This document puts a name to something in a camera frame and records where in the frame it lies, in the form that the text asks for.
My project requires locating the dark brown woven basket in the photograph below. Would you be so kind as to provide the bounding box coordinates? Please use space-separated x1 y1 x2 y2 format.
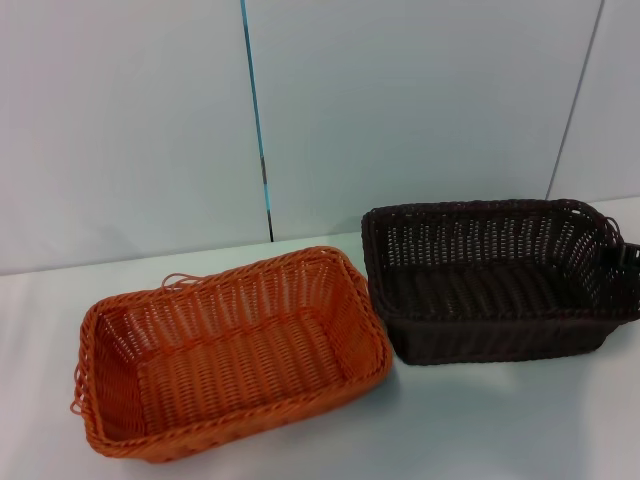
359 198 640 367

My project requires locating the orange woven plastic basket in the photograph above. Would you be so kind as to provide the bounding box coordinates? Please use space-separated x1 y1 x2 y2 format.
67 244 394 465

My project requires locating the gray wall seam strip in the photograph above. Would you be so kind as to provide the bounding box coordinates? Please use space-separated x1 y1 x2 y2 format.
545 0 609 200

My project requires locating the blue wall seam strip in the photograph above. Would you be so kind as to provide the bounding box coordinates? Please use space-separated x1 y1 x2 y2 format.
238 0 275 244

